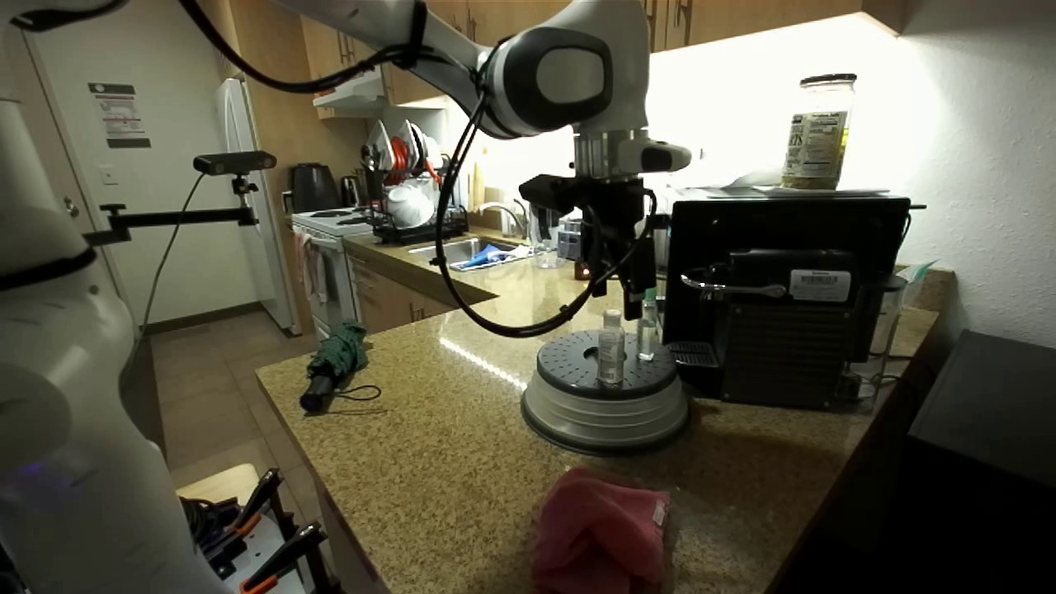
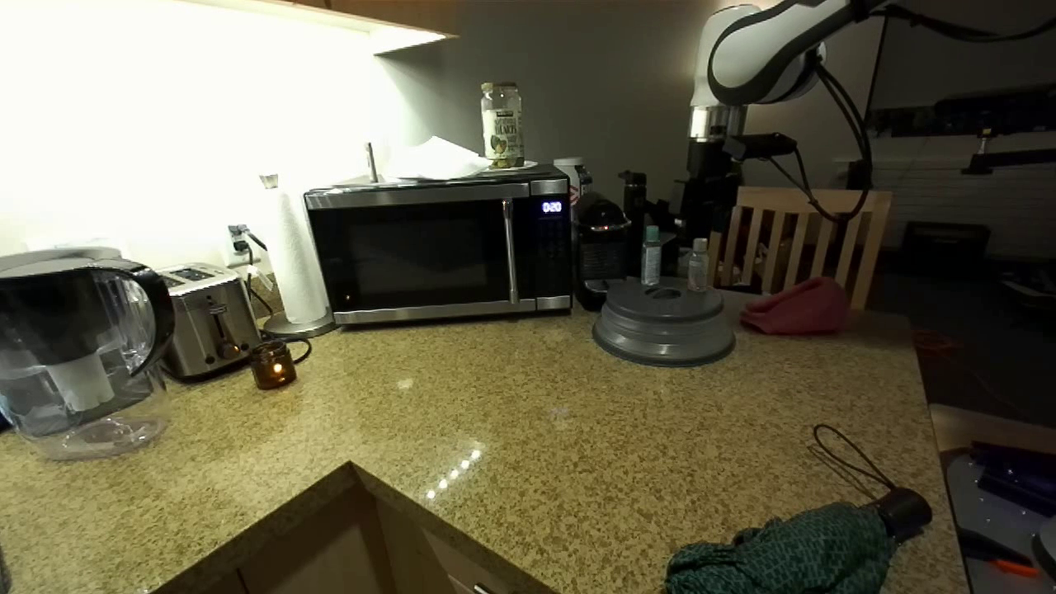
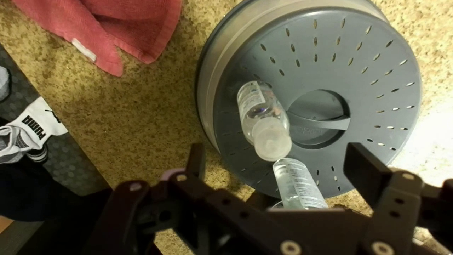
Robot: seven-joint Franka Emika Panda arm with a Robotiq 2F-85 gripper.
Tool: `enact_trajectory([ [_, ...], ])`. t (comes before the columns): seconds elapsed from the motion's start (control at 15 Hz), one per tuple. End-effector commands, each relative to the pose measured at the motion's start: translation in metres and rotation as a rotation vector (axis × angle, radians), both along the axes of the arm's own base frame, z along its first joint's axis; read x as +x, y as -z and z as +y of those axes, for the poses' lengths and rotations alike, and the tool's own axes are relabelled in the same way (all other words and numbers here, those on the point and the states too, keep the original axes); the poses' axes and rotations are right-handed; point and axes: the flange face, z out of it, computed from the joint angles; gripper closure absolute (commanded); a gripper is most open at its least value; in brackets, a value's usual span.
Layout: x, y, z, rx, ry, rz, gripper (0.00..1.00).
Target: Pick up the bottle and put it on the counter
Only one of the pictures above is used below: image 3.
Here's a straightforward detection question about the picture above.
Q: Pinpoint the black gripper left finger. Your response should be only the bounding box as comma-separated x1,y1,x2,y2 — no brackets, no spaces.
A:
83,141,303,255

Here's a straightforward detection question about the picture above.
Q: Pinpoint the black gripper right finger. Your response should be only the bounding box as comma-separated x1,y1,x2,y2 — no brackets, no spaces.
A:
343,140,453,255

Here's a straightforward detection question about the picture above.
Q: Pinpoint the clear bottle white cap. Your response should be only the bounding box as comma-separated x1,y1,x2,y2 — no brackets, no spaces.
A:
235,79,294,163

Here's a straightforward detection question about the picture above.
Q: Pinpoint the black textured floor mat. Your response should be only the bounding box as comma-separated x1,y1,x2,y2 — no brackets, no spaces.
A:
0,44,112,197

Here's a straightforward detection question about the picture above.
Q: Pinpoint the grey vented microwave plate cover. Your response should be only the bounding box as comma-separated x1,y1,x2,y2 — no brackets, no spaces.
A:
195,0,423,199

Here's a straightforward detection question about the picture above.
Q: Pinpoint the pink folded towel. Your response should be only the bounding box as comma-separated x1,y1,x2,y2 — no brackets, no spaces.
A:
13,0,184,78

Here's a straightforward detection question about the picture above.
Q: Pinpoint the grey white sneaker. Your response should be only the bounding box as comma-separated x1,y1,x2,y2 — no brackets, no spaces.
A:
0,65,11,103

